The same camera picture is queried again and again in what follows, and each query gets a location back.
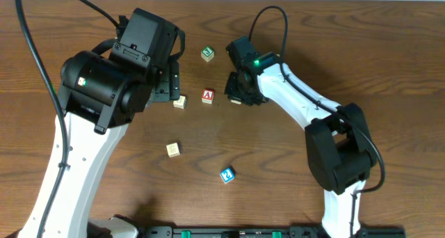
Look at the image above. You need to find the red letter A block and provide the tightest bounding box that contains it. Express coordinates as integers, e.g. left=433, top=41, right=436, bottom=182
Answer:
left=202, top=89, right=215, bottom=104

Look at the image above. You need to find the blue number 2 block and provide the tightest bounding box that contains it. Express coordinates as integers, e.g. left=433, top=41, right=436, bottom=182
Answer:
left=220, top=168, right=235, bottom=184

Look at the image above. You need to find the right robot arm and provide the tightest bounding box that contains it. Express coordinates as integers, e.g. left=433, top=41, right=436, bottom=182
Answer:
left=225, top=36, right=382, bottom=237

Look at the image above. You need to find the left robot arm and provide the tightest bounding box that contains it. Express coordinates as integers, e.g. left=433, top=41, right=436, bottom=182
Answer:
left=17, top=8, right=185, bottom=237

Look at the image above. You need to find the plain wooden block centre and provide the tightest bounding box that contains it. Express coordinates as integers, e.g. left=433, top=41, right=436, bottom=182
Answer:
left=173, top=95, right=186, bottom=109

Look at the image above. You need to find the plain wooden block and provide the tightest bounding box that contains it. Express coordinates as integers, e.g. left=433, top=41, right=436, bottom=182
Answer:
left=173, top=95, right=186, bottom=109
left=166, top=143, right=181, bottom=157

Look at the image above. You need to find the green letter J block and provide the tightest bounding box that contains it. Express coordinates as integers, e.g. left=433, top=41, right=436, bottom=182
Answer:
left=201, top=46, right=215, bottom=62

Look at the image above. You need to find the plain wooden block lower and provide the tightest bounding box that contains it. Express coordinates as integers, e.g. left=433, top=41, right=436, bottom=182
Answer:
left=166, top=143, right=181, bottom=157

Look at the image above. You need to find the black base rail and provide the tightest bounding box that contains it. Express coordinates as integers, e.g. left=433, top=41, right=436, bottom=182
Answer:
left=138, top=225, right=406, bottom=238

